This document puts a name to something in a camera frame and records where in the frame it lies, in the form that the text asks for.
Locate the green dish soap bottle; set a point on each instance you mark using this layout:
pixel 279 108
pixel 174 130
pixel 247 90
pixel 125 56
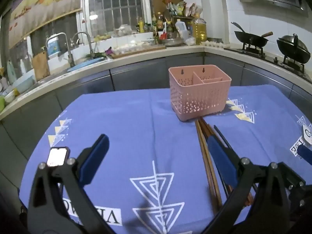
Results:
pixel 11 73

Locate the green bowl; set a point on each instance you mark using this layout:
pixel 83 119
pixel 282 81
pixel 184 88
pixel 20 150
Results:
pixel 2 103

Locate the white bowl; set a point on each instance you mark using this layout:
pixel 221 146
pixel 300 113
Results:
pixel 9 96

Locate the blue printed tablecloth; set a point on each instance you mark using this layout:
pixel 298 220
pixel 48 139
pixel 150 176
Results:
pixel 121 126

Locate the row of condiment bottles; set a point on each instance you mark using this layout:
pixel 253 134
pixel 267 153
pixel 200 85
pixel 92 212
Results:
pixel 156 25

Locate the pink plastic utensil basket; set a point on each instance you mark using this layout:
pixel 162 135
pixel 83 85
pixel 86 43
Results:
pixel 199 97

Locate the printed roller blind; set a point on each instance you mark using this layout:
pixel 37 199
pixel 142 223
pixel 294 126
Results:
pixel 43 2

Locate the black chopstick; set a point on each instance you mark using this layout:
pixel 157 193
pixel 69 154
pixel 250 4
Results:
pixel 221 136

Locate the pile of seasoning packets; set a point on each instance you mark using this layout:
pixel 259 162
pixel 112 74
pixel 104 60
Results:
pixel 182 8

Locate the steel pan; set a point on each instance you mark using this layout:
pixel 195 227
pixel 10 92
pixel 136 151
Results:
pixel 173 42

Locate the grey kitchen counter cabinets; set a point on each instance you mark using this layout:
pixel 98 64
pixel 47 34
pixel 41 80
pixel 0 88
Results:
pixel 136 75

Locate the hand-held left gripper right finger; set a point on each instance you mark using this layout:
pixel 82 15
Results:
pixel 221 158

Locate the upright wooden cutting board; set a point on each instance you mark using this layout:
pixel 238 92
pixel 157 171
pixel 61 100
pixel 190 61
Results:
pixel 40 65

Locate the tray of eggs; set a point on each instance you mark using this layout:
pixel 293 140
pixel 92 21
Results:
pixel 214 44

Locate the white plastic bag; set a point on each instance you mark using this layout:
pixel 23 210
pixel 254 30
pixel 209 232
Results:
pixel 190 41

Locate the barred window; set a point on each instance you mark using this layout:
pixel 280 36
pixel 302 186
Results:
pixel 117 4

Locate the flat wooden board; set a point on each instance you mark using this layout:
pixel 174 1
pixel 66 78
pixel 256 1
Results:
pixel 146 50

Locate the black gas stove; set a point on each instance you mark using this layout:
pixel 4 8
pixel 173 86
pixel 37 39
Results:
pixel 268 57

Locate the blue white container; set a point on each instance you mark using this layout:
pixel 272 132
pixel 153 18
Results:
pixel 53 46

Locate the curved steel faucet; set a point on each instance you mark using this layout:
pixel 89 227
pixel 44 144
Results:
pixel 90 45

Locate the black wok with lid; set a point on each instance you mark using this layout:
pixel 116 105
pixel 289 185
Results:
pixel 292 48

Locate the light brown wooden chopstick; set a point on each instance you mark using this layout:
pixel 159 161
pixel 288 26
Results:
pixel 202 151
pixel 216 187

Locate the reddish brown wooden chopstick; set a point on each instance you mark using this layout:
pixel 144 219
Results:
pixel 206 128
pixel 211 131

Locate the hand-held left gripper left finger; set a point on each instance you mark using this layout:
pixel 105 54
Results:
pixel 95 160

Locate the green vegetables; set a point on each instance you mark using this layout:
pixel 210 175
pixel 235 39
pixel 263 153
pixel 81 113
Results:
pixel 100 54

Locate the tall steel faucet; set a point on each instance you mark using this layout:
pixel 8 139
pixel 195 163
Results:
pixel 69 51

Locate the white plastic jug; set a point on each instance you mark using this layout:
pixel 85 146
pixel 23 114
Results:
pixel 181 30

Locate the yellow cooking oil bottle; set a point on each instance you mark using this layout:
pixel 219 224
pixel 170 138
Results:
pixel 199 33

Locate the blue plastic basin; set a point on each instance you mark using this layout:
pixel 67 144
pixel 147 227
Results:
pixel 82 64

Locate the pile of white dumplings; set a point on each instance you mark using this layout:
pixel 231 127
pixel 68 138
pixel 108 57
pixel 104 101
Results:
pixel 131 46

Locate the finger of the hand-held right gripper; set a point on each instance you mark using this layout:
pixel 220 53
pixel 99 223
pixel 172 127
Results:
pixel 292 175
pixel 306 154

